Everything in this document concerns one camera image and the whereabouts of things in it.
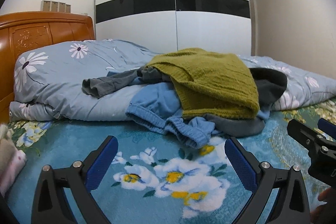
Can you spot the teal floral bed blanket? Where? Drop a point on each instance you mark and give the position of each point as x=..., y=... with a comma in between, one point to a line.
x=153, y=178

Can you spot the right hand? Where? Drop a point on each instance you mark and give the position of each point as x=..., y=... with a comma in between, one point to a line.
x=324, y=213

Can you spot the orange wooden headboard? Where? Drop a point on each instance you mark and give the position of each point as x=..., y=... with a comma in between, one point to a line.
x=25, y=31

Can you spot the wall switch panel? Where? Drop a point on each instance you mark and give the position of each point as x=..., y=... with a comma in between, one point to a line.
x=53, y=6

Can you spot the dark grey garment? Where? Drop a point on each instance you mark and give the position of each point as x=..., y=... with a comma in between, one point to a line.
x=102, y=86

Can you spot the light blue fleece garment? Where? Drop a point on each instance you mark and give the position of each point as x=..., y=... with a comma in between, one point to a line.
x=158, y=108

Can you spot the white black-striped wardrobe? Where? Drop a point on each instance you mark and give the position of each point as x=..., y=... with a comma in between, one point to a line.
x=168, y=25

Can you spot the grey floral duvet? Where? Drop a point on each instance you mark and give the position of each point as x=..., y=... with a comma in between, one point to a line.
x=48, y=80

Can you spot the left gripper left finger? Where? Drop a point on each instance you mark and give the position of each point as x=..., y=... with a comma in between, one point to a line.
x=50, y=203

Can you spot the olive green knit sweater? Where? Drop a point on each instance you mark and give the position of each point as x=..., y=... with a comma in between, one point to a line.
x=210, y=83

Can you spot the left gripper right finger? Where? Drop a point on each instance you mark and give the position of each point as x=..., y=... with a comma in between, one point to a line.
x=260, y=178

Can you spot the black garment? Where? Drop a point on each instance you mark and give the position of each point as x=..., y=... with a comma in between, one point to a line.
x=271, y=85

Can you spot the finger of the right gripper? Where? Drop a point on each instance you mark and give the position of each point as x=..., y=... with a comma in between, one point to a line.
x=304, y=135
x=327, y=127

